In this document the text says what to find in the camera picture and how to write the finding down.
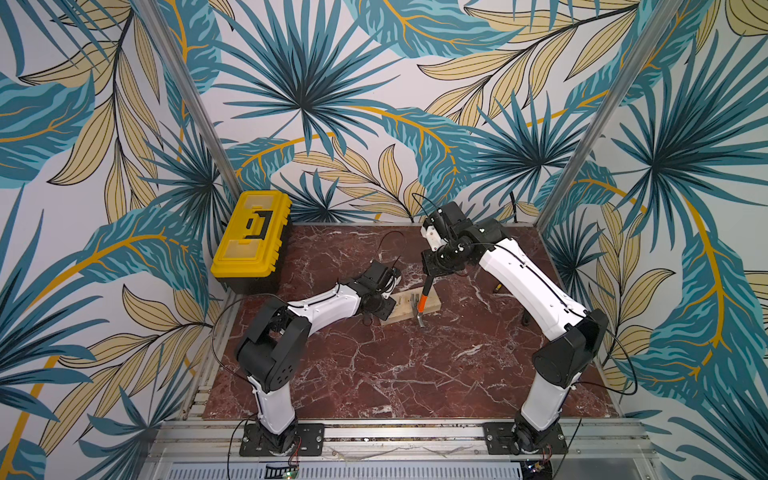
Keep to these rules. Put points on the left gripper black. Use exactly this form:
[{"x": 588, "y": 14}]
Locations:
[{"x": 388, "y": 309}]

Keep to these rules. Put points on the wooden block with nails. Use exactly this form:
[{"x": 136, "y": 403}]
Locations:
[{"x": 406, "y": 304}]

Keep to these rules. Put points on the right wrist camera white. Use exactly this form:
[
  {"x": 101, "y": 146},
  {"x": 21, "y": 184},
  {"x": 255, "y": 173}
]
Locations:
[{"x": 434, "y": 231}]

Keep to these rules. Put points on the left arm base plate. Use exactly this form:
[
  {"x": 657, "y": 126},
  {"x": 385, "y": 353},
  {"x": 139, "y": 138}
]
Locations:
[{"x": 304, "y": 439}]

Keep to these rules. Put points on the aluminium corner post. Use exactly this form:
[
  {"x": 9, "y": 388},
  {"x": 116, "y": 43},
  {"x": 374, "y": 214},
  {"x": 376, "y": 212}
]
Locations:
[
  {"x": 160, "y": 33},
  {"x": 647, "y": 41}
]

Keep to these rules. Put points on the yellow black toolbox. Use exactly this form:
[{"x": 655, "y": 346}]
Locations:
[{"x": 250, "y": 255}]

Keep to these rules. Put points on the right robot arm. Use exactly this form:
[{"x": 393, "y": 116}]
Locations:
[{"x": 574, "y": 334}]

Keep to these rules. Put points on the right aluminium corner post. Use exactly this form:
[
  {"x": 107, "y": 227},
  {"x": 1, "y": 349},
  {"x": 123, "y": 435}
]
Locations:
[{"x": 647, "y": 41}]

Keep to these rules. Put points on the aluminium front rail frame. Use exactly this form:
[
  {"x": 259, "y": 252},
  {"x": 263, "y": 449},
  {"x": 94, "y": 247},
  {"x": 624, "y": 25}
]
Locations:
[{"x": 404, "y": 449}]

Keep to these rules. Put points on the claw hammer orange black handle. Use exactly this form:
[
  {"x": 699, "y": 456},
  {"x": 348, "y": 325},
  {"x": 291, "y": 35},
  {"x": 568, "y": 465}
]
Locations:
[{"x": 420, "y": 304}]

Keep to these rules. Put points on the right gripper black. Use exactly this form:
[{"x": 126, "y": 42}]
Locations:
[{"x": 432, "y": 268}]

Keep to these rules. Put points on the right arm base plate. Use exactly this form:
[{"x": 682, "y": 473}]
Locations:
[{"x": 519, "y": 438}]

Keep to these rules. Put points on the left aluminium corner post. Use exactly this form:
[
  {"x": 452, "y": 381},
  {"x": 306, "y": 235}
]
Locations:
[{"x": 160, "y": 33}]

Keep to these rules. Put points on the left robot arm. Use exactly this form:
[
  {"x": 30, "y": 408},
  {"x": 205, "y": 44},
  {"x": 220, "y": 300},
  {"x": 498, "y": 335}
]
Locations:
[{"x": 271, "y": 350}]

